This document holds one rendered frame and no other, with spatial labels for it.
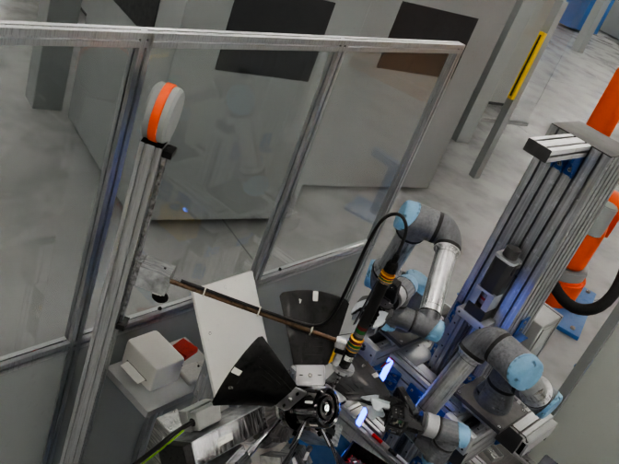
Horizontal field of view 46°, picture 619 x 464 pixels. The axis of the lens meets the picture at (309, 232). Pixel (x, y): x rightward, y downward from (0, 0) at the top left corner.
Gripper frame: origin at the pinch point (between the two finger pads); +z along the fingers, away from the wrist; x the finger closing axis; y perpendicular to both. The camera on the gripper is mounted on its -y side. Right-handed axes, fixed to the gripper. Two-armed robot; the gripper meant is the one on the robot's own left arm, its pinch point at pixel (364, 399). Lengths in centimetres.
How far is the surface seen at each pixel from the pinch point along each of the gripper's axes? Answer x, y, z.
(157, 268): -25, 0, 73
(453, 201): 168, -464, -133
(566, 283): 125, -315, -202
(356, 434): 36.8, -18.5, -10.2
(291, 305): -19.8, -8.7, 32.0
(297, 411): -2.5, 16.0, 20.9
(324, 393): -8.3, 11.2, 15.0
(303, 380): -6.3, 6.9, 21.6
